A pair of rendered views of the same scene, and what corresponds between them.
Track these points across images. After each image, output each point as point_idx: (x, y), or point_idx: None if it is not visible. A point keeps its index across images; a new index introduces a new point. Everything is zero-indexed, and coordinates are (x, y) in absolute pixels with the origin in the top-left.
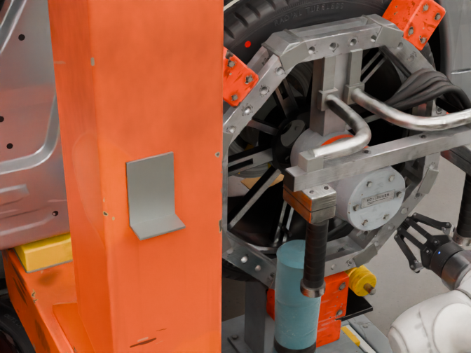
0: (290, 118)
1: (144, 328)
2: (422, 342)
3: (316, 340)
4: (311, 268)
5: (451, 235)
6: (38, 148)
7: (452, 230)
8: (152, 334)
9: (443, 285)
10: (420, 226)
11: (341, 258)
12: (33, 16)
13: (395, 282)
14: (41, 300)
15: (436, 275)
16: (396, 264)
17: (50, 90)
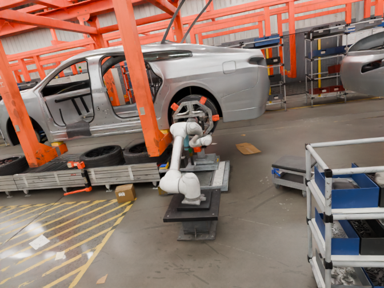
0: None
1: (144, 127)
2: (190, 142)
3: (196, 150)
4: None
5: (211, 134)
6: (159, 117)
7: (211, 133)
8: (146, 128)
9: (254, 161)
10: (210, 133)
11: None
12: (157, 100)
13: (245, 160)
14: None
15: (254, 160)
16: (249, 158)
17: (160, 110)
